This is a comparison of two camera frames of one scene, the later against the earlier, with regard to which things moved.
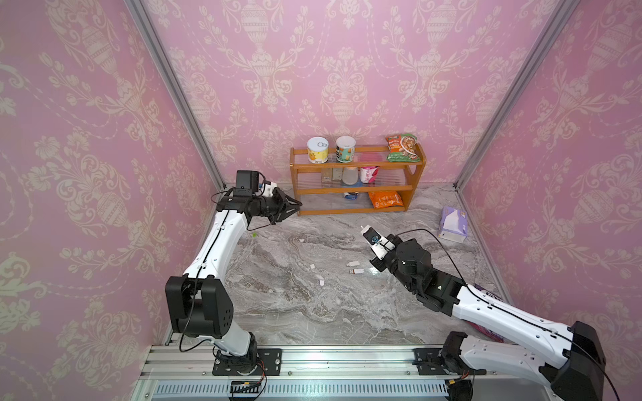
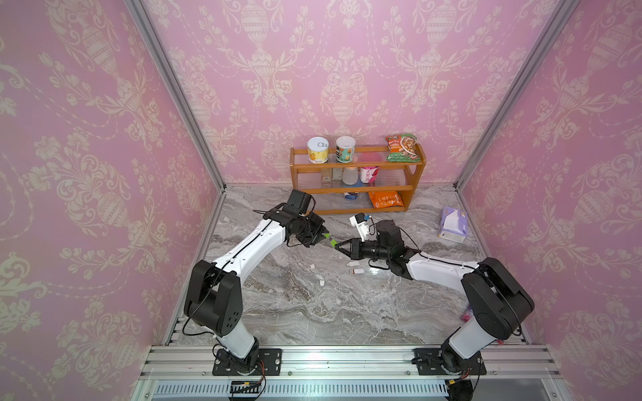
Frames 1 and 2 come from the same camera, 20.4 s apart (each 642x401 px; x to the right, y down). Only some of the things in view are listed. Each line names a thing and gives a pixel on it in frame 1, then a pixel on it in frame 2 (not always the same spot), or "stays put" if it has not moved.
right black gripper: x=379 y=265 to x=356 y=251
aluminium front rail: x=196 y=361 stays put
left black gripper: x=282 y=200 to x=317 y=236
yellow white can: x=318 y=149 stays put
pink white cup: x=369 y=174 stays put
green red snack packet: x=403 y=148 stays put
